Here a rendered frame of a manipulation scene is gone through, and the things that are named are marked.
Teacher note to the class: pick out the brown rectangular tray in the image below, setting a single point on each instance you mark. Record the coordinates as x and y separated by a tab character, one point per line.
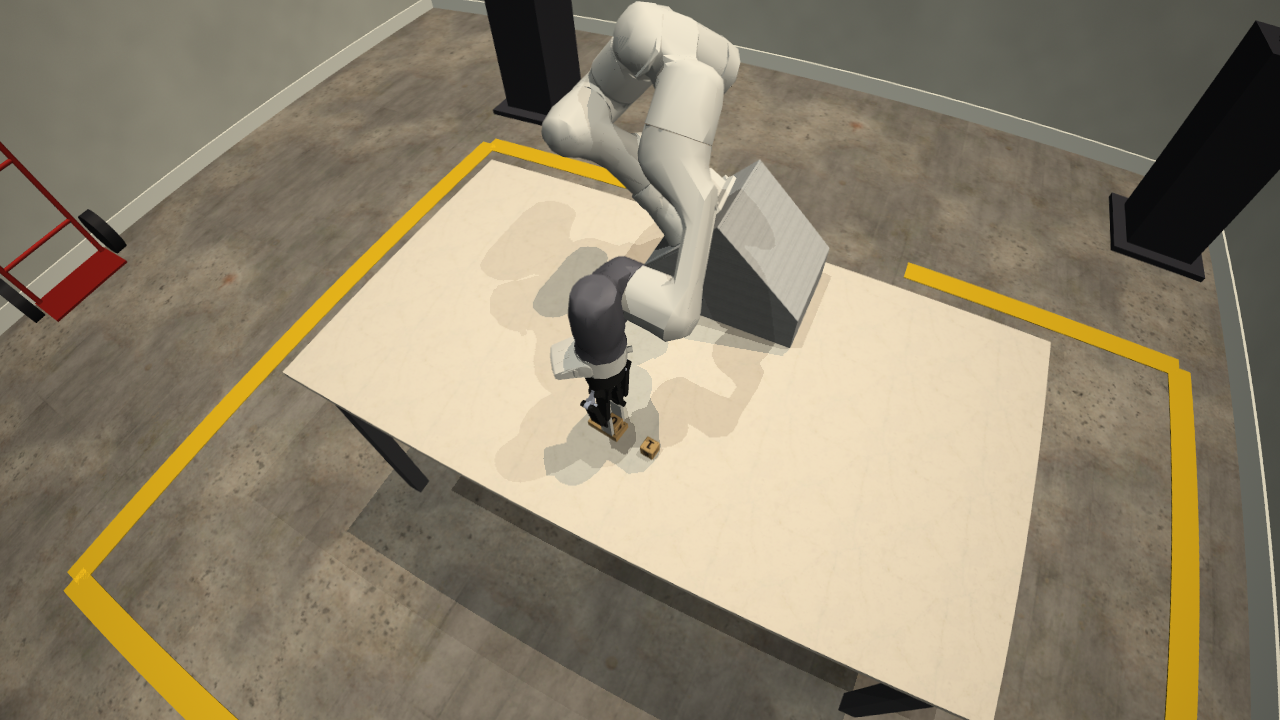
615	438

